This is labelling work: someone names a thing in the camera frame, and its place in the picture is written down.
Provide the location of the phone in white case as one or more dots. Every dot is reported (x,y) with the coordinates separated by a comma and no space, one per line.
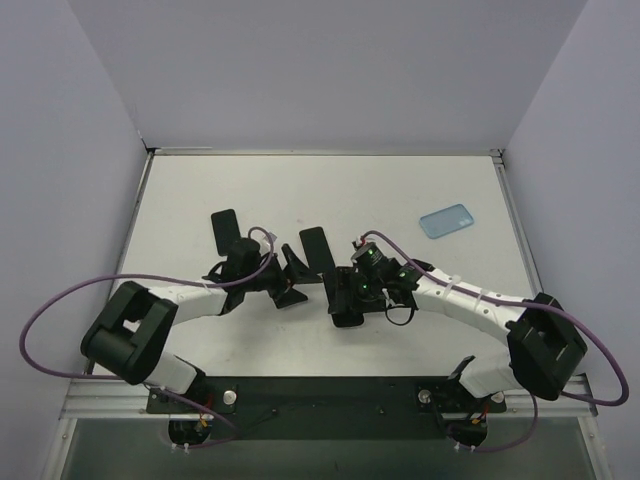
(317,250)

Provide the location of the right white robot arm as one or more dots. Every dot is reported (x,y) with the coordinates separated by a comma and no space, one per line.
(541,348)

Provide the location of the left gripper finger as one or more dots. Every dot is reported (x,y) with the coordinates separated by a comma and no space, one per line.
(295,271)
(289,298)

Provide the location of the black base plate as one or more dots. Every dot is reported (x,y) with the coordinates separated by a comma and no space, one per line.
(339,408)

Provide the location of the aluminium table frame rail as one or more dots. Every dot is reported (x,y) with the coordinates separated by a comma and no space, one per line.
(347,194)

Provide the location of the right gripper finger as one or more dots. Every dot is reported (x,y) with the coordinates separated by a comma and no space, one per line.
(338,289)
(348,320)

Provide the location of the black smartphone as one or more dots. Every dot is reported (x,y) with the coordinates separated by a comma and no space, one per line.
(225,229)

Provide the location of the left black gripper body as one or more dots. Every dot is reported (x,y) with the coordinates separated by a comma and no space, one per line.
(279,279)

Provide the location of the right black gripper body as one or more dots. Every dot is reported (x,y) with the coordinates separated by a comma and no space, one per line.
(341,293)

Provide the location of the light blue phone case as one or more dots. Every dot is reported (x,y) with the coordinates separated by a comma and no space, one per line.
(446,221)

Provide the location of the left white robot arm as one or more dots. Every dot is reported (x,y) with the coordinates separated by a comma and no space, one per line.
(129,335)

